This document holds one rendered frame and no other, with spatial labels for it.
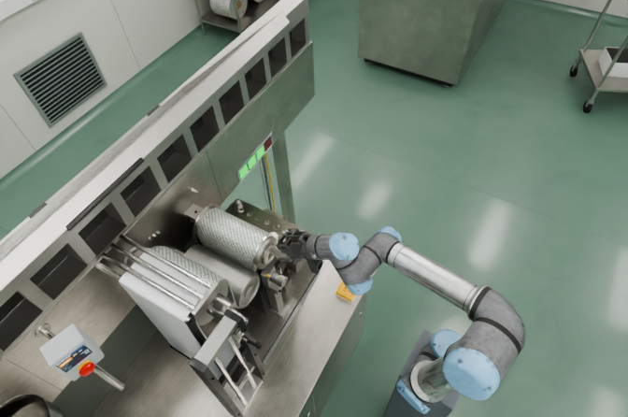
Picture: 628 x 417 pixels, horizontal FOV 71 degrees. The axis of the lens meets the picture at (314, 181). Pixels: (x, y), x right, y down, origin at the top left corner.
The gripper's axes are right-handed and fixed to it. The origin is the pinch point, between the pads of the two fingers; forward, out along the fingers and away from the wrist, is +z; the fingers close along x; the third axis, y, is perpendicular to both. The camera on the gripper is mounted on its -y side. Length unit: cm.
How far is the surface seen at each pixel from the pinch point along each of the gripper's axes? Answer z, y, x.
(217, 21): 255, 72, -242
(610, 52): -22, -132, -319
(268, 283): 7.4, -7.7, 7.5
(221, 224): 12.9, 17.0, 2.6
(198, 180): 22.6, 30.7, -6.5
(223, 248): 13.1, 11.1, 7.8
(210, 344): -16.0, 9.5, 38.3
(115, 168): -47, 59, 33
